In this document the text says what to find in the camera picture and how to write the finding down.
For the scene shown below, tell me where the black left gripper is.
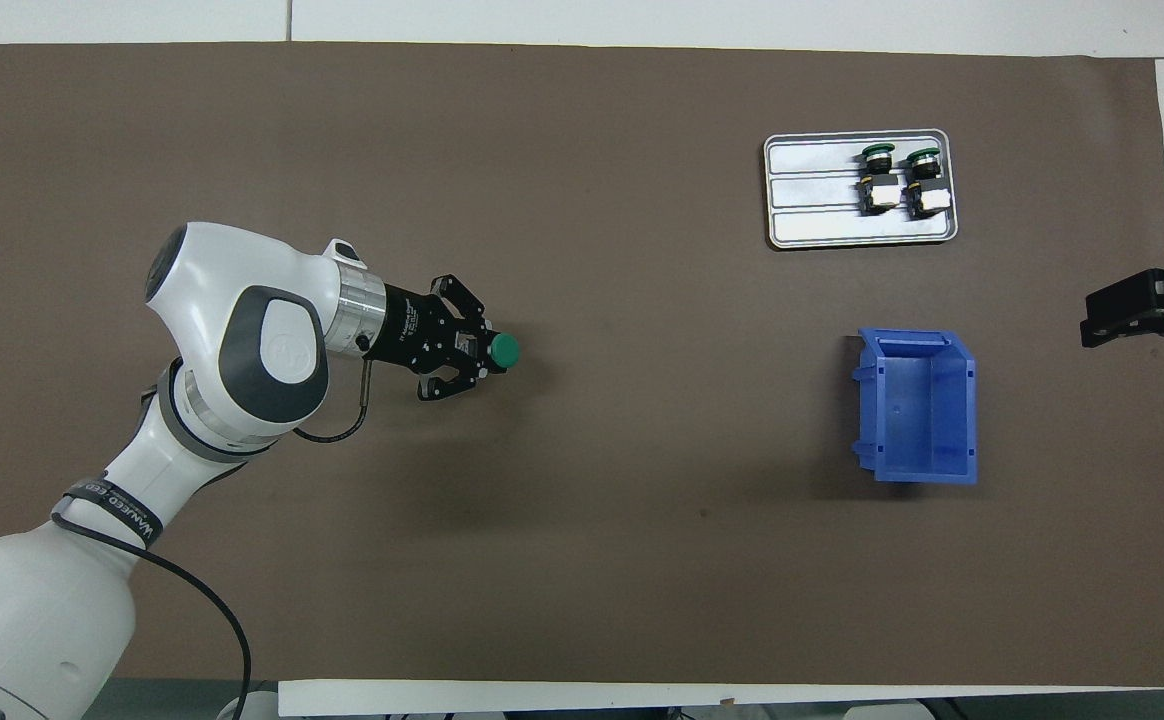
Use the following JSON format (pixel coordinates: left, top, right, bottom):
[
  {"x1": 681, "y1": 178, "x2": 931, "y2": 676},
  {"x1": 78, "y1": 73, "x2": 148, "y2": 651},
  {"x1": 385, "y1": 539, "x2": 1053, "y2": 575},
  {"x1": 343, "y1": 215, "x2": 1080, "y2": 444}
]
[{"x1": 374, "y1": 273, "x2": 508, "y2": 403}]

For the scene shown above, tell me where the green mushroom push button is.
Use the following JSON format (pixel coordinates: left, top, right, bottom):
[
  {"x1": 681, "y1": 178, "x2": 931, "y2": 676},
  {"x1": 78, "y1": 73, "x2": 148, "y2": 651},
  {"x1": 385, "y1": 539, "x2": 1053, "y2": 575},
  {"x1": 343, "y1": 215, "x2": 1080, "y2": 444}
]
[
  {"x1": 857, "y1": 143, "x2": 900, "y2": 216},
  {"x1": 477, "y1": 330, "x2": 522, "y2": 373},
  {"x1": 904, "y1": 147, "x2": 950, "y2": 220}
]

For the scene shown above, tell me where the blue plastic storage bin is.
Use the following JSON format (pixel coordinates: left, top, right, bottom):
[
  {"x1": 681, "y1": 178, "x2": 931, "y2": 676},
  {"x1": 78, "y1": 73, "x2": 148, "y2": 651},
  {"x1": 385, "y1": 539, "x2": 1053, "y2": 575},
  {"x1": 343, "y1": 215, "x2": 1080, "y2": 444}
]
[{"x1": 850, "y1": 328, "x2": 979, "y2": 486}]

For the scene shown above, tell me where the brown paper table mat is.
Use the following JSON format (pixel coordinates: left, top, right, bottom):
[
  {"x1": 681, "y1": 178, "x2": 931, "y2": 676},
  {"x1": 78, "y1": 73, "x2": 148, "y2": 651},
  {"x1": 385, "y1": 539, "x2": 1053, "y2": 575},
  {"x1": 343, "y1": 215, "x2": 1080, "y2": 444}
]
[{"x1": 0, "y1": 42, "x2": 1164, "y2": 689}]

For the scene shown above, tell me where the silver metal tray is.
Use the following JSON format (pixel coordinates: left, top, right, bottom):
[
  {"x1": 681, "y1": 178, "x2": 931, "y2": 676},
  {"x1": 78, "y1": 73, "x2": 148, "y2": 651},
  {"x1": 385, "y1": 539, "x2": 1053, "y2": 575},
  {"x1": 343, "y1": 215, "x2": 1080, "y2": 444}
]
[{"x1": 763, "y1": 129, "x2": 959, "y2": 250}]

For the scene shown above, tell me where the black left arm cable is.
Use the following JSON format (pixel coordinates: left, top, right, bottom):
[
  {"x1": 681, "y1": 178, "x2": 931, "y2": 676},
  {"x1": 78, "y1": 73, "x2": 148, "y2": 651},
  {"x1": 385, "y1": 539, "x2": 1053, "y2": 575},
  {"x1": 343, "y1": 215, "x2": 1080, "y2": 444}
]
[{"x1": 52, "y1": 358, "x2": 374, "y2": 720}]

